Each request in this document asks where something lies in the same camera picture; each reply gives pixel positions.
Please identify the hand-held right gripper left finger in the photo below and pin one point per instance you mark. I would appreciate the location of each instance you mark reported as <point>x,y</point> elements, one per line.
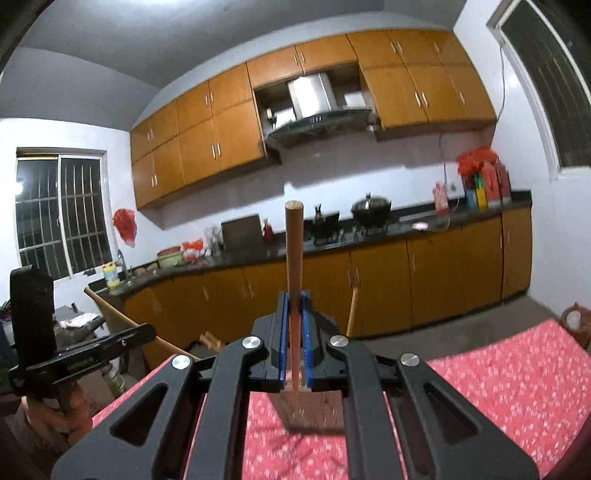
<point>282,323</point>

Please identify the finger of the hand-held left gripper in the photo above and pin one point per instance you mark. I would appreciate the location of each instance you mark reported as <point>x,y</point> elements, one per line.
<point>134,339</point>

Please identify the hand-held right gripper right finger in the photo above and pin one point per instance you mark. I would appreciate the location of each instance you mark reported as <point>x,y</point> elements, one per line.
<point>307,323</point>

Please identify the beige perforated utensil holder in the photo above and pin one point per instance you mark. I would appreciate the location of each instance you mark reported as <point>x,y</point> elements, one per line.
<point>323,410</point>

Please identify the person's left hand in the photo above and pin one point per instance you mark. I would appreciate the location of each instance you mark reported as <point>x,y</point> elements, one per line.
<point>69,410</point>

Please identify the white cloth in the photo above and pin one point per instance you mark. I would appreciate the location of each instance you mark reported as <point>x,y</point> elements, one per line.
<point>78,321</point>

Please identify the yellow dish soap bottle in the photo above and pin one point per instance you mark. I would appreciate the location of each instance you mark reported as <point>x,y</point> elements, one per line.
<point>111,277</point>

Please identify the black kitchen countertop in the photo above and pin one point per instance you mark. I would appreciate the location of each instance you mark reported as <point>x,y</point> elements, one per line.
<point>277,251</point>

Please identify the metal faucet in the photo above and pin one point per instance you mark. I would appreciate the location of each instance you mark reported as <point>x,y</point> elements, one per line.
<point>123,265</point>

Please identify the green basin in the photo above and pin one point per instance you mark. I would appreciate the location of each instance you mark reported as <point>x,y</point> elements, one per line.
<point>168,258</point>

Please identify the brown cutting board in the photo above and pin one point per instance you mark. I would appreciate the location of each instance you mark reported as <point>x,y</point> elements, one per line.
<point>241,233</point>

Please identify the barred window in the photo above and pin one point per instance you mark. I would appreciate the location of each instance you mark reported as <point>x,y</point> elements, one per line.
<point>60,217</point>

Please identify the black wok without lid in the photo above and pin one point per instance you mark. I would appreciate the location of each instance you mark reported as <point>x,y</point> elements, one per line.
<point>325,221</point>

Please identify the red and white bag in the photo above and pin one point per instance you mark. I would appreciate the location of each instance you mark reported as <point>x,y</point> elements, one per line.
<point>191,251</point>

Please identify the hanging red plastic bag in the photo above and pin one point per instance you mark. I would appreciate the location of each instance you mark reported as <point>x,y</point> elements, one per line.
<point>125,226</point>

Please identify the black wok with lid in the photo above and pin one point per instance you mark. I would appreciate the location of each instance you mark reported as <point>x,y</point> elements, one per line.
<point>371,210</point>

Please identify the wooden base cabinets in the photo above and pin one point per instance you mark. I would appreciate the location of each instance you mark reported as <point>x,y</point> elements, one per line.
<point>438,277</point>

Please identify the pink bottle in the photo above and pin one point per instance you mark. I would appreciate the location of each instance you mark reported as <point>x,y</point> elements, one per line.
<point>441,201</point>

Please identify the red floral tablecloth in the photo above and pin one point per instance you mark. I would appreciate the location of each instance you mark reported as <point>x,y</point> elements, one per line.
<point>485,392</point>

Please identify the colourful small boxes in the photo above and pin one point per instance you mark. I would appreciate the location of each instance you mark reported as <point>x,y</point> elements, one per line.
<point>478,194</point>

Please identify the steel range hood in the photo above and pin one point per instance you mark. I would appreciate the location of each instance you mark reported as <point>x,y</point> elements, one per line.
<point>314,106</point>

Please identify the red plastic containers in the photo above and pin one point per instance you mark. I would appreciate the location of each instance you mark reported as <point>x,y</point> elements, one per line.
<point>496,180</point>

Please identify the brown clay jar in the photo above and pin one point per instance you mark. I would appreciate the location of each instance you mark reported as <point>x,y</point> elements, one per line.
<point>579,327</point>

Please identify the wooden wall cabinets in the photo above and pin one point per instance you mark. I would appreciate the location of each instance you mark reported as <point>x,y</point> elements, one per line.
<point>207,129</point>

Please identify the dark window with white frame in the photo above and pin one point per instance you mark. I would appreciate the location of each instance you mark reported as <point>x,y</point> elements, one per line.
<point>545,83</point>

